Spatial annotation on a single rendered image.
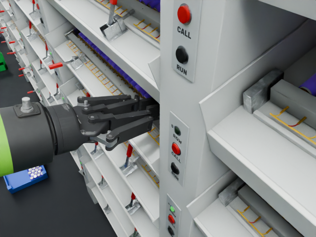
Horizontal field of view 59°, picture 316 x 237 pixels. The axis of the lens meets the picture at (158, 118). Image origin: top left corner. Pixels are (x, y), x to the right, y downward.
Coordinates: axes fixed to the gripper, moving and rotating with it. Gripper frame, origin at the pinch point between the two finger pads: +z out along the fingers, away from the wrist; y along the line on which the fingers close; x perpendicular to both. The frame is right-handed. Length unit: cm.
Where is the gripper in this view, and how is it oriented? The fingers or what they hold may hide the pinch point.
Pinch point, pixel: (158, 107)
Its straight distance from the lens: 52.6
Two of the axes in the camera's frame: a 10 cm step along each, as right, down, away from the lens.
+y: -5.5, -5.4, 6.3
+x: -1.6, 8.2, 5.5
